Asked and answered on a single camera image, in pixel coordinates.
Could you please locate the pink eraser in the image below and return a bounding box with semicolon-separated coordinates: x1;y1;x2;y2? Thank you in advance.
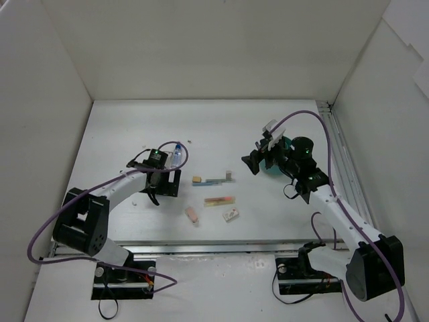
184;207;199;225

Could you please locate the orange yellow highlighter pack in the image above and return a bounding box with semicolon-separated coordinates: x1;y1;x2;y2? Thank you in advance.
204;196;235;207

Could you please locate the aluminium frame rail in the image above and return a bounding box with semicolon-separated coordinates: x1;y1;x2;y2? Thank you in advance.
316;101;380;241

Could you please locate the small clear blue bottle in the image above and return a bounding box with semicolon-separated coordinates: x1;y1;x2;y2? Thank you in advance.
170;144;182;168

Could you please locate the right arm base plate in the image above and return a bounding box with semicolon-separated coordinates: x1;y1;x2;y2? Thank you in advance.
274;256;342;295

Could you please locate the teal round desk organizer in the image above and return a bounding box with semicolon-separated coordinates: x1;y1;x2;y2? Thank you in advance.
261;136;292;177

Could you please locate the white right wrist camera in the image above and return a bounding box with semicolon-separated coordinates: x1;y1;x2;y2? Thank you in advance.
263;119;286;151

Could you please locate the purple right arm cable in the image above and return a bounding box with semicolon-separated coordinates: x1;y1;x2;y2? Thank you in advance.
274;109;405;322

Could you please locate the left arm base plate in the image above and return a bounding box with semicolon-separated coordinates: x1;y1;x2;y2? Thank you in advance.
91;264;155;301

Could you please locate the blue green flat ruler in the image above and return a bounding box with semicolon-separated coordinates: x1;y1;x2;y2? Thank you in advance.
192;179;236;186

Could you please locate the white patterned eraser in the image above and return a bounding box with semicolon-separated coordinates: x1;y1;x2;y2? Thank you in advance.
223;208;239;223

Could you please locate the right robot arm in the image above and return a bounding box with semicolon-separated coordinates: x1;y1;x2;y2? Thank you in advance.
242;136;405;301

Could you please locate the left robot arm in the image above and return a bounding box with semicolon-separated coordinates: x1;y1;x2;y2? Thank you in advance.
52;149;188;282

